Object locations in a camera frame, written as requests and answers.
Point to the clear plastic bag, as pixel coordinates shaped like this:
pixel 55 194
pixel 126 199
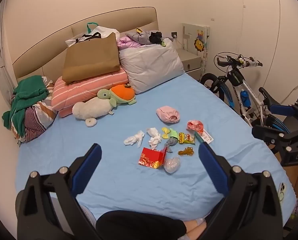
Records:
pixel 172 165

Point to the pink fabric pouch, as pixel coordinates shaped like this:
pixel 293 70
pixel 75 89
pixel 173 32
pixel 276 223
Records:
pixel 167 113

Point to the black cloth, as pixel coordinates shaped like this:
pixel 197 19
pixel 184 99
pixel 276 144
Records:
pixel 156 37

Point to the white nightstand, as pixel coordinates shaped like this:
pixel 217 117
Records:
pixel 189 60

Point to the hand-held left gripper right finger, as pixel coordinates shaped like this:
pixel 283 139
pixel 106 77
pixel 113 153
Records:
pixel 211 165

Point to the beige padded headboard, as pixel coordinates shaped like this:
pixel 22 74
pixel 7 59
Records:
pixel 51 42

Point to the green turtle plush orange shell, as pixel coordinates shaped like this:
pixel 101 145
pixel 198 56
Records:
pixel 121 92

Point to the black bicycle frame bag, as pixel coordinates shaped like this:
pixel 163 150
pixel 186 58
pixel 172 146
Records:
pixel 235 77

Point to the yellow snack packet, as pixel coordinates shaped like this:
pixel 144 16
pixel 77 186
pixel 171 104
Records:
pixel 187 138

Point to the grey puffer jacket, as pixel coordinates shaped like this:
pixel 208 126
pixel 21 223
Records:
pixel 139 36

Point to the grey pillow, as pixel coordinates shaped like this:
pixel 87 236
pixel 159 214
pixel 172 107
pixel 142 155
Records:
pixel 151 65

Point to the large white tissue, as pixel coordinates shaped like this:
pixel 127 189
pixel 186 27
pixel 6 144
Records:
pixel 134 140

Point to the long white tissue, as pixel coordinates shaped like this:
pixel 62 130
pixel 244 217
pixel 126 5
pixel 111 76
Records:
pixel 154 137

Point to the green cloth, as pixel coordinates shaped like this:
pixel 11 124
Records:
pixel 26 92

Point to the white seal plush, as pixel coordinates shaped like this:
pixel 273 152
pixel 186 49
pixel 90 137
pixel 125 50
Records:
pixel 89 107

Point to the white smartphone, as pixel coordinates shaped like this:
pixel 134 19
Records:
pixel 282 193

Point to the red paper box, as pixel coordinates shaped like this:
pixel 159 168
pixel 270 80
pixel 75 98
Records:
pixel 149 157

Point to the striped blanket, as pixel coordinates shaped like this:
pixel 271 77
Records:
pixel 37 117

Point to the folded play mat sun print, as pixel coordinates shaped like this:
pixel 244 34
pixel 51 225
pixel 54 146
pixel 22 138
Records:
pixel 196 37

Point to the brown paper bag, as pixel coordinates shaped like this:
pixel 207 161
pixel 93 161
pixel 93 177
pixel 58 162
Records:
pixel 91 60

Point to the grey cloth scrap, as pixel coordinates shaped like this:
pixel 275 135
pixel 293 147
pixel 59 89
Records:
pixel 171 145

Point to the wall socket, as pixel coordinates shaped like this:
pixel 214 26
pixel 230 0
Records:
pixel 174 35

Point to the yellow bow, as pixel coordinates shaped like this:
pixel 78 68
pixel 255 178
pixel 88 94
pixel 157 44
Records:
pixel 166 133

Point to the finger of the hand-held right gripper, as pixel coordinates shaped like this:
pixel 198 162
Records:
pixel 269 132
pixel 282 110

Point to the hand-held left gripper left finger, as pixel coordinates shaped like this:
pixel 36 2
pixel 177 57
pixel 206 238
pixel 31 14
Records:
pixel 89 165

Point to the blue water bottle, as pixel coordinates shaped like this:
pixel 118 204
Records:
pixel 245 97

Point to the white and blue bicycle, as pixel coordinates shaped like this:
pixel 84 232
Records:
pixel 224 92

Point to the lilac puffer jacket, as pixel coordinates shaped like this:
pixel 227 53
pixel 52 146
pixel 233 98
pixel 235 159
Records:
pixel 126 43

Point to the pink striped pillow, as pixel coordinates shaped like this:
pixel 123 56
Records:
pixel 74 92

